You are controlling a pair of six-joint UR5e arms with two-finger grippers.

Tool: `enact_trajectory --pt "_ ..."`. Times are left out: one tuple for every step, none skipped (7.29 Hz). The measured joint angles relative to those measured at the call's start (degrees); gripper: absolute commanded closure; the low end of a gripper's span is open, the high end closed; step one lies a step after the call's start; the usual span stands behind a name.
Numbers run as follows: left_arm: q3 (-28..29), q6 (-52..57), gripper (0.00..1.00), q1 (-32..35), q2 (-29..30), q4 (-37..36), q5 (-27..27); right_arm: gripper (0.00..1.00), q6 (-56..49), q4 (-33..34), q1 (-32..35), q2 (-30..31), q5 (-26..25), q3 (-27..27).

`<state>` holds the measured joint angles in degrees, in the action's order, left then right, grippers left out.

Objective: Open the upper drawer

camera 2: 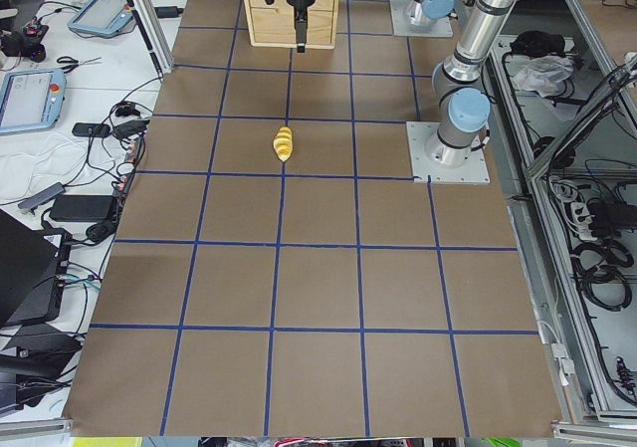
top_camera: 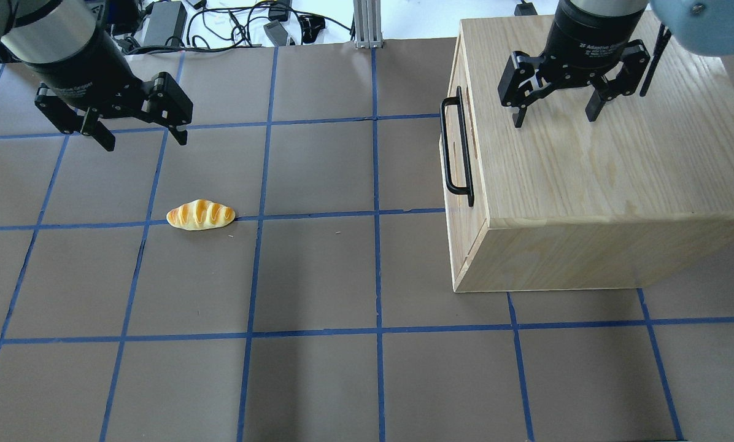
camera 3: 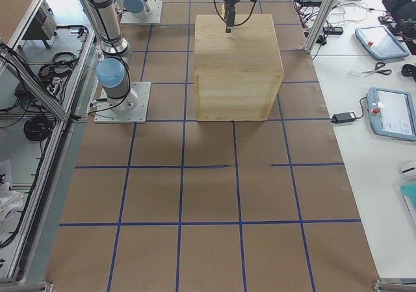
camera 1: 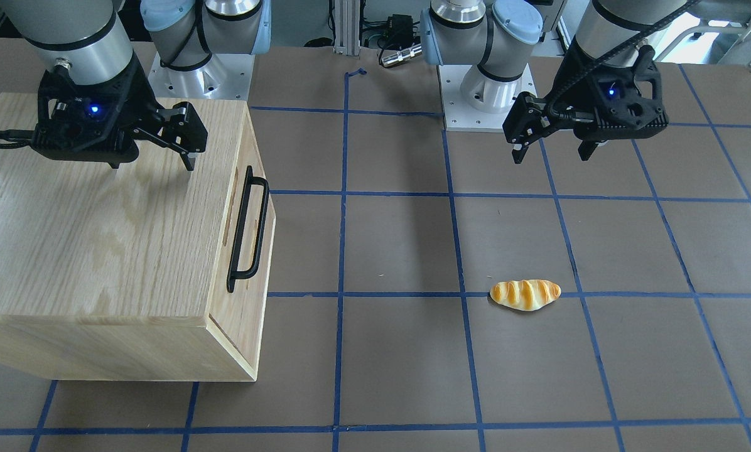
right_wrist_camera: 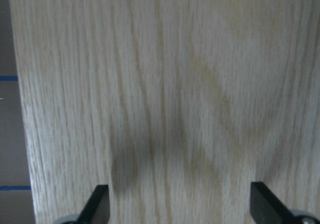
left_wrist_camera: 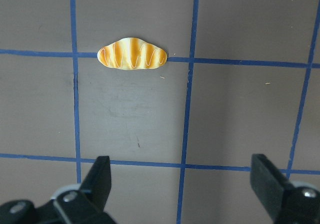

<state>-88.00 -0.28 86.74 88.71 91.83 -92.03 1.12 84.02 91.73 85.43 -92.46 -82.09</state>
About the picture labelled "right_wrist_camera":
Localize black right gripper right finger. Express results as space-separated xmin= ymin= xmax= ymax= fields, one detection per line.
xmin=250 ymin=181 xmax=320 ymax=224

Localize light wooden cabinet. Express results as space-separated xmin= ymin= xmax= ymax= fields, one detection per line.
xmin=9 ymin=0 xmax=320 ymax=224

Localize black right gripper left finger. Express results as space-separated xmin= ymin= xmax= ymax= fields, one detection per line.
xmin=75 ymin=185 xmax=111 ymax=224

